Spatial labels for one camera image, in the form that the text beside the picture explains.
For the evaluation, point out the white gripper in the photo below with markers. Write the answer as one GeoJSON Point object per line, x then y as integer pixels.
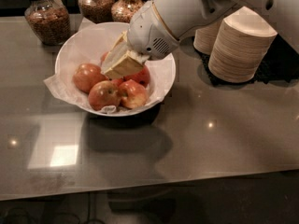
{"type": "Point", "coordinates": [149, 32]}

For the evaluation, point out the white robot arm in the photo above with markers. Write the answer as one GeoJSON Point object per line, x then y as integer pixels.
{"type": "Point", "coordinates": [183, 17]}

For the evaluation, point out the glass jar of cereal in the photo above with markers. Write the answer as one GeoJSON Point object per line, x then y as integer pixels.
{"type": "Point", "coordinates": [124, 10]}
{"type": "Point", "coordinates": [96, 11]}

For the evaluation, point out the front stack of paper bowls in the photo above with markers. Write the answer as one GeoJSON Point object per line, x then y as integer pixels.
{"type": "Point", "coordinates": [242, 41]}

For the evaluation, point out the back red apple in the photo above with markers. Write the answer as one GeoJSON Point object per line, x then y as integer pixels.
{"type": "Point", "coordinates": [103, 57]}

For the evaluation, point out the stack of paper bowls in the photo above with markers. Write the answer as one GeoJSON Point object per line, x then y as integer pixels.
{"type": "Point", "coordinates": [242, 41]}
{"type": "Point", "coordinates": [205, 38]}

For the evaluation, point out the back stack of paper bowls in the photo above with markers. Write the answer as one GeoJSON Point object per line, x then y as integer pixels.
{"type": "Point", "coordinates": [205, 38]}

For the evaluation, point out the white paper liner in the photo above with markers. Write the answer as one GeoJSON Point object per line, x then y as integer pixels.
{"type": "Point", "coordinates": [62, 86]}

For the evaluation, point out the front right red apple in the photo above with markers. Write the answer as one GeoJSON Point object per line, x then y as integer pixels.
{"type": "Point", "coordinates": [133, 94]}

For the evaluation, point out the large left red apple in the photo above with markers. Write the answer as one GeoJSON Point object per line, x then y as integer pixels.
{"type": "Point", "coordinates": [87, 75]}

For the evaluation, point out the right dark red apple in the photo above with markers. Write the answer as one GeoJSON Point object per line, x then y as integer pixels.
{"type": "Point", "coordinates": [142, 77]}

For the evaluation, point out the front left red apple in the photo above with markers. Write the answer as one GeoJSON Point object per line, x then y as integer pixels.
{"type": "Point", "coordinates": [104, 93]}

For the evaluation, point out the small middle red apple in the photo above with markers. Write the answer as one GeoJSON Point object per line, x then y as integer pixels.
{"type": "Point", "coordinates": [117, 81]}

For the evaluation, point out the left glass jar of nuts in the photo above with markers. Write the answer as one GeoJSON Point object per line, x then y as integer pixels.
{"type": "Point", "coordinates": [49, 20]}

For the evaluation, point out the black mat under stacks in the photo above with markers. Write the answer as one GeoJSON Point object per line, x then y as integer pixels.
{"type": "Point", "coordinates": [281, 62]}

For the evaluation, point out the white bowl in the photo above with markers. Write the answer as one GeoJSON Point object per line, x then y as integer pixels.
{"type": "Point", "coordinates": [81, 44]}

